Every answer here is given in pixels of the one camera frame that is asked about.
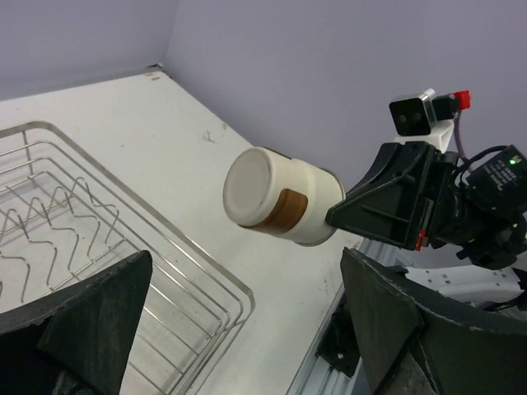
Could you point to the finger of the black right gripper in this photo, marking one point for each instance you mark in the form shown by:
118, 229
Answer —
389, 204

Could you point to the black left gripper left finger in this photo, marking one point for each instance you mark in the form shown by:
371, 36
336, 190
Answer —
76, 340

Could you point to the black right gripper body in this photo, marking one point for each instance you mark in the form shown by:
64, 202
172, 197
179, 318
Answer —
481, 209

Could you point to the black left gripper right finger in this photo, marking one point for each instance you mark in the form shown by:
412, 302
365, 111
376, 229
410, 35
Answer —
413, 340

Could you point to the brown white cup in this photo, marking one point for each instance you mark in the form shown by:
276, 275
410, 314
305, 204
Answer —
287, 198

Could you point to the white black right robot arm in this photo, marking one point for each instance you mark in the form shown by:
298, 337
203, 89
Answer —
492, 288

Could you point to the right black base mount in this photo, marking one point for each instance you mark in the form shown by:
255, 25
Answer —
338, 346

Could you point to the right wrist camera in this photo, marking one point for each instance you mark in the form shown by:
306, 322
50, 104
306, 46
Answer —
431, 118

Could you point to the metal wire dish rack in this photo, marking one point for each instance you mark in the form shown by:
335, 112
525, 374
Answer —
64, 218

